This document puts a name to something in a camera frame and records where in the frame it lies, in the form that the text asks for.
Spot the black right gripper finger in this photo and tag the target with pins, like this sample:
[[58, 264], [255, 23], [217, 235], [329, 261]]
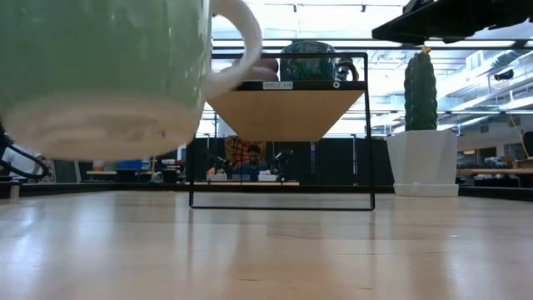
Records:
[[401, 30]]

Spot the dark glazed mug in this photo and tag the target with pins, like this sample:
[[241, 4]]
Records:
[[308, 62]]

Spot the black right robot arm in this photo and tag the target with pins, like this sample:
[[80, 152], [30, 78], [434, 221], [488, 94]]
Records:
[[495, 16]]

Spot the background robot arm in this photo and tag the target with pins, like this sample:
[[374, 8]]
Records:
[[225, 166], [282, 162]]

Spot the green cactus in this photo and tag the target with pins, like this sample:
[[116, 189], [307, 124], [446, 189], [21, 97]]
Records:
[[420, 91]]

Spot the black ceiling speaker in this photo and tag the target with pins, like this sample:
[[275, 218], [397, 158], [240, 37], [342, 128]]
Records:
[[504, 75]]

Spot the white hexagonal plant pot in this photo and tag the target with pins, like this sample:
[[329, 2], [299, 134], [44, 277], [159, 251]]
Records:
[[422, 158]]

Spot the long wooden table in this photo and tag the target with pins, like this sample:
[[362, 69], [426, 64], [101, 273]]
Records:
[[491, 171]]

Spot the person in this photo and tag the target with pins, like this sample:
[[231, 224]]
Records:
[[252, 166]]

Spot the orange patterned banner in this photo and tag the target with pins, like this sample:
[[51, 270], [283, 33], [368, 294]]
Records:
[[234, 148]]

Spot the background wooden table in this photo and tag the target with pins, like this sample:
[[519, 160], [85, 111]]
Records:
[[250, 183]]

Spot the blue storage bin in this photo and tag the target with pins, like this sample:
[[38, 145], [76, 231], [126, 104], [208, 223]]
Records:
[[129, 165]]

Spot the wooden shelf with black frame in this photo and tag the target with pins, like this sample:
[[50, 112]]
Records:
[[283, 116]]

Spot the black partition wall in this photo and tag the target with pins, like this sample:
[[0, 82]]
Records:
[[333, 162]]

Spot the black aluminium table frame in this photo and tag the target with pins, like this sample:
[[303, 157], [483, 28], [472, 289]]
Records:
[[104, 189]]

